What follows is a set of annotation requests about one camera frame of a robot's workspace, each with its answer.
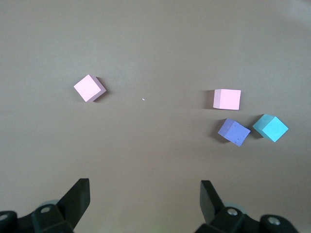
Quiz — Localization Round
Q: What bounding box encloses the pink foam block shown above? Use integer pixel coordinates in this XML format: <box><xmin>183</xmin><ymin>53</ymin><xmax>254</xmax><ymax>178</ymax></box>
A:
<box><xmin>213</xmin><ymin>89</ymin><xmax>242</xmax><ymax>111</ymax></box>
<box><xmin>73</xmin><ymin>74</ymin><xmax>107</xmax><ymax>103</ymax></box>

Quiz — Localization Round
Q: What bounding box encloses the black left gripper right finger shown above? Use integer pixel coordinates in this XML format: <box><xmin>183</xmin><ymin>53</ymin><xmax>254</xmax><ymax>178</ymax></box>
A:
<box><xmin>194</xmin><ymin>180</ymin><xmax>302</xmax><ymax>233</ymax></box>

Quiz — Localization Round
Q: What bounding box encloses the purple foam block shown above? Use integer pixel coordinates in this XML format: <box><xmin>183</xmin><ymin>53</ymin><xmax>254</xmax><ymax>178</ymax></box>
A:
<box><xmin>217</xmin><ymin>118</ymin><xmax>251</xmax><ymax>148</ymax></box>

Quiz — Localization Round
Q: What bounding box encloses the blue foam block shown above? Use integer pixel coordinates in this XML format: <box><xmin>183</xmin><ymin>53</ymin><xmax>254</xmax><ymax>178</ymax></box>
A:
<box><xmin>252</xmin><ymin>114</ymin><xmax>289</xmax><ymax>143</ymax></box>

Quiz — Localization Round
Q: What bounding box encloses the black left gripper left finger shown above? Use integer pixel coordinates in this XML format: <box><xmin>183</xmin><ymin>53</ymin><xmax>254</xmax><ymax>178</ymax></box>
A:
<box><xmin>0</xmin><ymin>178</ymin><xmax>91</xmax><ymax>233</ymax></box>

